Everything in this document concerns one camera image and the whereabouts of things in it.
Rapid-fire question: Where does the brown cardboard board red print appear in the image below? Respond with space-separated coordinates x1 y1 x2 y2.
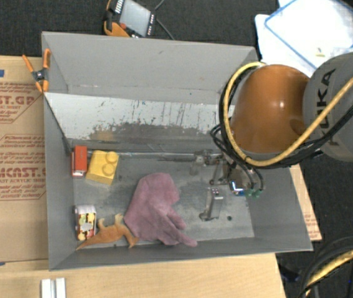
0 53 50 265

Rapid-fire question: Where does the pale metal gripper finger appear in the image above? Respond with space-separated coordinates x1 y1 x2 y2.
199 187 225 222
190 150 224 176

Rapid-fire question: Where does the grey metal bin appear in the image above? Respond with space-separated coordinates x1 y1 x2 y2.
41 31 315 271

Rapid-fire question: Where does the purple cloth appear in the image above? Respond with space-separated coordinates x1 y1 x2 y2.
123 172 199 248

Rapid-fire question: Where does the yellow building block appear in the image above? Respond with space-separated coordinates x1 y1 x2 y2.
84 150 120 186

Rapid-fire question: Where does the colourful printed toy box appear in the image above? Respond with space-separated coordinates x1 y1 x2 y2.
74 204 98 242

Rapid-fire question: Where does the red toy box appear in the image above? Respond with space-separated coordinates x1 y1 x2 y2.
71 145 89 178

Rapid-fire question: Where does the orange toy dinosaur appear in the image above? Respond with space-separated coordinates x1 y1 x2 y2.
74 212 140 251

